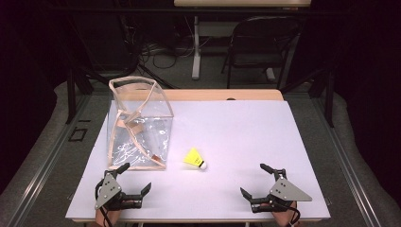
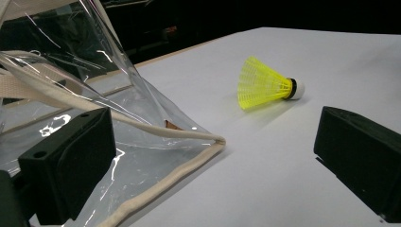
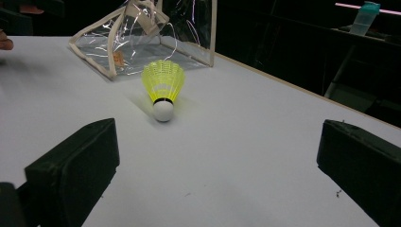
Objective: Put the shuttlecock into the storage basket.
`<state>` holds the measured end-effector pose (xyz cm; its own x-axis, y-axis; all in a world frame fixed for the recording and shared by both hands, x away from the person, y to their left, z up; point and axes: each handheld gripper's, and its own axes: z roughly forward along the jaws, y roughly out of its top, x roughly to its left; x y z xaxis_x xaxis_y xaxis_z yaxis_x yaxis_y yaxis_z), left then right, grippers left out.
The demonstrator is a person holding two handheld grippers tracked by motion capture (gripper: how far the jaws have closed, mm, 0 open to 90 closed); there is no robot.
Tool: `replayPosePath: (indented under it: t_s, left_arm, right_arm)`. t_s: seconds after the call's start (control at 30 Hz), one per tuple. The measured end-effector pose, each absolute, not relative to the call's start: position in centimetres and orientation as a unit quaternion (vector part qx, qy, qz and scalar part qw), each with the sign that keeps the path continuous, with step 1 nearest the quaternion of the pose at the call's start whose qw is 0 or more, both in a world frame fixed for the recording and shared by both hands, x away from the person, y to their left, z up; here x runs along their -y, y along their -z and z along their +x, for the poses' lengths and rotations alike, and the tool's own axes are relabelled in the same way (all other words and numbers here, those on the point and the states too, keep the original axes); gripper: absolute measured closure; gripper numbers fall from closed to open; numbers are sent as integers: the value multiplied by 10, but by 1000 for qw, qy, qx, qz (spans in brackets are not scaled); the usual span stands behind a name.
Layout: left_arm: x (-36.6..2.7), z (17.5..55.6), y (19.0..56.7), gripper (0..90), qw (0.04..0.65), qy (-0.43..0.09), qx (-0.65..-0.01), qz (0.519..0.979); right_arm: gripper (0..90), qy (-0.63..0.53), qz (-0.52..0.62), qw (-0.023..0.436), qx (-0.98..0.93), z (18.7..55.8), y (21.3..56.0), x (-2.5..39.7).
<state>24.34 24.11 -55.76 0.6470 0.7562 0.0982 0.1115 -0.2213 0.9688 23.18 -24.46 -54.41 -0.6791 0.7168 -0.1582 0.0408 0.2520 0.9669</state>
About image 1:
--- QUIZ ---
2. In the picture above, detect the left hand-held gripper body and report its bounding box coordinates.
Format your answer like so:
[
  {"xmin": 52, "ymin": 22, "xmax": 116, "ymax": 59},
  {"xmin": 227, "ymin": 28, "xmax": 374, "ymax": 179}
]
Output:
[{"xmin": 95, "ymin": 170, "xmax": 144, "ymax": 212}]

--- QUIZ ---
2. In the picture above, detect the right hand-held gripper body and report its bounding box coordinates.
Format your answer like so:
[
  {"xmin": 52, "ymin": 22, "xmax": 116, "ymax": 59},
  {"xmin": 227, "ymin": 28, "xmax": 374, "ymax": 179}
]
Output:
[{"xmin": 251, "ymin": 168, "xmax": 313, "ymax": 214}]

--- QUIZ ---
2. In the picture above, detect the transparent bag with beige trim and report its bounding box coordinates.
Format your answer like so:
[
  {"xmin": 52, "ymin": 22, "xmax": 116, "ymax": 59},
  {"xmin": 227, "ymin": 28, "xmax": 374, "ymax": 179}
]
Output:
[{"xmin": 106, "ymin": 75, "xmax": 175, "ymax": 171}]

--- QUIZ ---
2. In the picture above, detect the yellow shuttlecock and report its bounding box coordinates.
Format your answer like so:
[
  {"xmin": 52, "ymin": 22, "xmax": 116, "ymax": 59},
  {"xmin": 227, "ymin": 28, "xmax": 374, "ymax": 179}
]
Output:
[{"xmin": 183, "ymin": 147, "xmax": 208, "ymax": 171}]

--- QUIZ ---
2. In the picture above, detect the person's right hand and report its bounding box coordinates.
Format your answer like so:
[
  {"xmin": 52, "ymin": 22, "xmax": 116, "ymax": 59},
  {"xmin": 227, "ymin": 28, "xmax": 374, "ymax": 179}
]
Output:
[{"xmin": 271, "ymin": 201, "xmax": 299, "ymax": 227}]

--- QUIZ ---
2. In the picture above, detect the person's left hand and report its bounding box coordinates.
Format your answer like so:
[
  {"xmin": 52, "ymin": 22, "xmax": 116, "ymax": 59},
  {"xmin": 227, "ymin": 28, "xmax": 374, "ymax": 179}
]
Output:
[{"xmin": 96, "ymin": 208, "xmax": 123, "ymax": 227}]

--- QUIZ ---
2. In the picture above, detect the white table mat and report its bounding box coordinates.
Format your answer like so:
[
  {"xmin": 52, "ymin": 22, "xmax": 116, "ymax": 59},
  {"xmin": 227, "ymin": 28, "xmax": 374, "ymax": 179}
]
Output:
[{"xmin": 65, "ymin": 99, "xmax": 331, "ymax": 221}]

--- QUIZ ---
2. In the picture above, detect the black metal stand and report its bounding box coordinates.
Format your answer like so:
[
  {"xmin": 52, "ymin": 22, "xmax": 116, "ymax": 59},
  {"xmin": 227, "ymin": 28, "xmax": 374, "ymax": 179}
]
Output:
[
  {"xmin": 65, "ymin": 67, "xmax": 96, "ymax": 125},
  {"xmin": 283, "ymin": 67, "xmax": 336, "ymax": 129}
]

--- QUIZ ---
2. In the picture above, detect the wooden table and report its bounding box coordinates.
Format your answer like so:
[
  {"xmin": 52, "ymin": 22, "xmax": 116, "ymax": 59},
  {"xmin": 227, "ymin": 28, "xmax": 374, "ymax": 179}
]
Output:
[{"xmin": 72, "ymin": 89, "xmax": 330, "ymax": 224}]

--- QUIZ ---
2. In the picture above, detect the black folding chair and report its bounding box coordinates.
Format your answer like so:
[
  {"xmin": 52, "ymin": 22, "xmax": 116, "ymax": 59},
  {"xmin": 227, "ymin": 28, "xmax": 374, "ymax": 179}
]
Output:
[{"xmin": 221, "ymin": 15, "xmax": 301, "ymax": 91}]

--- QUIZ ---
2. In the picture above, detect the white desk with metal leg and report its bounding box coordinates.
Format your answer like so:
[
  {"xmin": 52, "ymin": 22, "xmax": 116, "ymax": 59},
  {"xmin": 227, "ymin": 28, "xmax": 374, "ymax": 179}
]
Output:
[{"xmin": 173, "ymin": 0, "xmax": 312, "ymax": 80}]

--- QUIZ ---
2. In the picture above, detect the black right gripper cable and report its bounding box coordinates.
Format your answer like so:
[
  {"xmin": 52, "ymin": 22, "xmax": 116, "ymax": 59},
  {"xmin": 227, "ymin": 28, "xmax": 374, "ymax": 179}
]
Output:
[{"xmin": 282, "ymin": 201, "xmax": 301, "ymax": 227}]

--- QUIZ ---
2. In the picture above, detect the metal floor rail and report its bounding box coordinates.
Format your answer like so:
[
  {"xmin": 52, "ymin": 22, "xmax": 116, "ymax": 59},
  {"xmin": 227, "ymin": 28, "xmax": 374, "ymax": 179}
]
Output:
[
  {"xmin": 6, "ymin": 94, "xmax": 94, "ymax": 227},
  {"xmin": 310, "ymin": 96, "xmax": 384, "ymax": 227}
]

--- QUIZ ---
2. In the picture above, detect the tangle of floor cables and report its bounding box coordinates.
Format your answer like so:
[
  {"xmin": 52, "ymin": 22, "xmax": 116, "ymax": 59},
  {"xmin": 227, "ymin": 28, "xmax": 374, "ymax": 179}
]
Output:
[{"xmin": 138, "ymin": 37, "xmax": 197, "ymax": 70}]

